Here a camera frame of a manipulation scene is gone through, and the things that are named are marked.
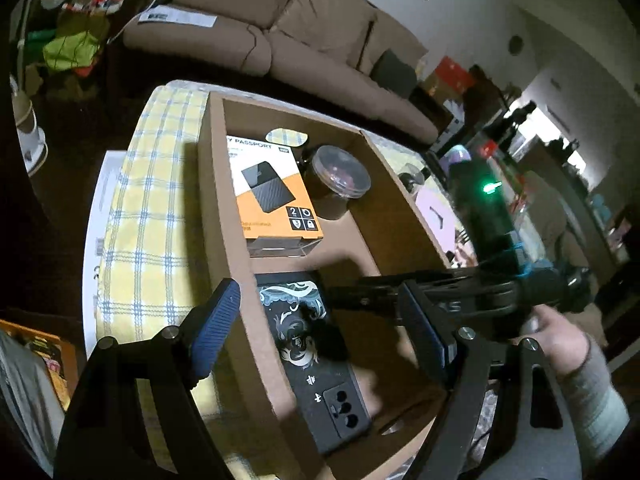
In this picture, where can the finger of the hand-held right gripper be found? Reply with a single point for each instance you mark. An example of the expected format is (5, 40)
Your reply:
(365, 300)
(450, 287)

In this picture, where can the black phone case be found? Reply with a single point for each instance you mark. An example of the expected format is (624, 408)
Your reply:
(310, 390)

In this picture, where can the white flat board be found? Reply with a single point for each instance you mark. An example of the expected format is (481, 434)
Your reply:
(102, 220)

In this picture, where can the grey plastic bag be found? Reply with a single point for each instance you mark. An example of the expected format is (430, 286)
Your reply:
(22, 405)

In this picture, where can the pink paper sheet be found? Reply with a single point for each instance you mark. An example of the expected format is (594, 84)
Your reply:
(437, 220)

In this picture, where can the beige sofa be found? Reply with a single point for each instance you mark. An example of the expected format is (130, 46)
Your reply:
(280, 25)

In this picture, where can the person's right hand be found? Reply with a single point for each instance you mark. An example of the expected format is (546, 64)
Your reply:
(562, 345)

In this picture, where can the dark green cushion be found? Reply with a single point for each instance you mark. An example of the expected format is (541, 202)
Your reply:
(395, 72)

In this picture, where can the white stool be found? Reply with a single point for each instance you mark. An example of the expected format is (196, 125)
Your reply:
(30, 130)

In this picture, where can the red box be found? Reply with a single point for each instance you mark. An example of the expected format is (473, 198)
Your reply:
(455, 74)

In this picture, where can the bright green cloth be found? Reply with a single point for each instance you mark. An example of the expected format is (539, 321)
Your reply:
(72, 50)

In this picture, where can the yellow plaid cloth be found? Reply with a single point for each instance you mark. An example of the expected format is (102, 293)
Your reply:
(150, 240)

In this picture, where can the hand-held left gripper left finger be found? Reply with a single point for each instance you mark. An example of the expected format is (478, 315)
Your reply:
(215, 335)

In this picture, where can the round wall fixture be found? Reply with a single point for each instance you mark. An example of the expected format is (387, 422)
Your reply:
(515, 44)

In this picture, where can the white oval sticker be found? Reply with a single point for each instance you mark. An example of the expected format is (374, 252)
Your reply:
(285, 138)

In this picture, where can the brown cardboard box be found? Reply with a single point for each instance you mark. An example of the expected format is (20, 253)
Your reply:
(380, 240)

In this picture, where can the orange hard drive box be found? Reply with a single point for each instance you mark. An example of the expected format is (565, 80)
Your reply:
(272, 195)

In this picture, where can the clear lidded round container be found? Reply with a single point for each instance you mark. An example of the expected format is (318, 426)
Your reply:
(340, 180)

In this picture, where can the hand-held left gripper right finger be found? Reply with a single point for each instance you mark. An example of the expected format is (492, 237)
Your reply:
(425, 330)

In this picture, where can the white paper sheet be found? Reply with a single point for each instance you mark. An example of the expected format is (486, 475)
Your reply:
(177, 17)

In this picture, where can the orange cardboard box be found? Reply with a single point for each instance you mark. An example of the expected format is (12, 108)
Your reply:
(50, 355)

